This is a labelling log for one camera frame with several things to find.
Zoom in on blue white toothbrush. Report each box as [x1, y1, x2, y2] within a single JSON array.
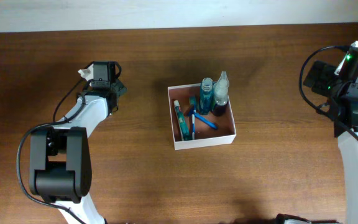
[[189, 96, 196, 140]]

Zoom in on blue disposable razor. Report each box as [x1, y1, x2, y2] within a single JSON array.
[[186, 106, 218, 129]]

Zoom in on teal toothpaste tube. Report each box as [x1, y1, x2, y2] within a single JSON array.
[[173, 100, 191, 141]]

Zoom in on blue mouthwash bottle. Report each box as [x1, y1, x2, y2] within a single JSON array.
[[199, 78, 213, 114]]

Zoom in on purple hand soap pump bottle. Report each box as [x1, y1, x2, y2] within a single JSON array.
[[211, 71, 229, 116]]

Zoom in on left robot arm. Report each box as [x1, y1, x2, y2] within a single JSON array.
[[16, 61, 127, 223]]

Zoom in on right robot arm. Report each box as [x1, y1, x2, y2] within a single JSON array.
[[298, 41, 358, 223]]

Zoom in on white open cardboard box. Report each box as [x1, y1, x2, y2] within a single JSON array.
[[167, 83, 237, 150]]

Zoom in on right black camera cable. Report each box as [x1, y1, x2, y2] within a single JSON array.
[[298, 45, 358, 169]]

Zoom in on black camera cable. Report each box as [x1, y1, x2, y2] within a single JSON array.
[[298, 45, 358, 169], [16, 61, 122, 224]]

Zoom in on left black camera cable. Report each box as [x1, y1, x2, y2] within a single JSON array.
[[16, 61, 122, 224]]

